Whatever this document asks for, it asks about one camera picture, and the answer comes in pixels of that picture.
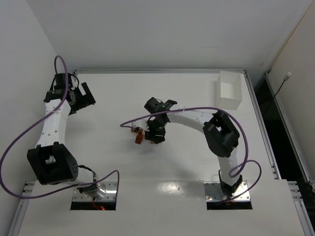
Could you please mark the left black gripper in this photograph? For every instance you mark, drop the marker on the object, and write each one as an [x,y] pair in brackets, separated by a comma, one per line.
[83,99]

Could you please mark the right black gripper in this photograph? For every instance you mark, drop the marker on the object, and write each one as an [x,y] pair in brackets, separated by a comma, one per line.
[155,137]

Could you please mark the white perforated box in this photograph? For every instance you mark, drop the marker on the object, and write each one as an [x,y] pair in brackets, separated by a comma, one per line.
[229,90]

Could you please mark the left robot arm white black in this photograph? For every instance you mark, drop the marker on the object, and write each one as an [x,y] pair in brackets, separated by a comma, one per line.
[50,160]

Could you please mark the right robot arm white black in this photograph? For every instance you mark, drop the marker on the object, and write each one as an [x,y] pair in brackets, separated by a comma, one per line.
[220,133]

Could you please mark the red small wood block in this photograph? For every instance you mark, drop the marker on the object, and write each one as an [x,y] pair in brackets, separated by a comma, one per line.
[139,138]

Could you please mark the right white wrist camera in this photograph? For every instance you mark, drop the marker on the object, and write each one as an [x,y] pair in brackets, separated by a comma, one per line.
[140,124]

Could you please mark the aluminium table frame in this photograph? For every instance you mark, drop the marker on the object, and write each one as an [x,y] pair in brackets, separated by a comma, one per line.
[161,190]

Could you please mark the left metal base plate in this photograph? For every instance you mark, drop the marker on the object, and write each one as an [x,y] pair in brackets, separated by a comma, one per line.
[103,192]

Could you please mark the metal base plate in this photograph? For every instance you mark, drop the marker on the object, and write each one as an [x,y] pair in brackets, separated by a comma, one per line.
[103,192]
[214,193]

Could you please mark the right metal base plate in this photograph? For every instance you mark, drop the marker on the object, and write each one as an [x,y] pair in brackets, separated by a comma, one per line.
[214,193]

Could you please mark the black wall cable white plug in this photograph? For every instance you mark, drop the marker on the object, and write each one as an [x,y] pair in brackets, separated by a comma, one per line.
[286,77]

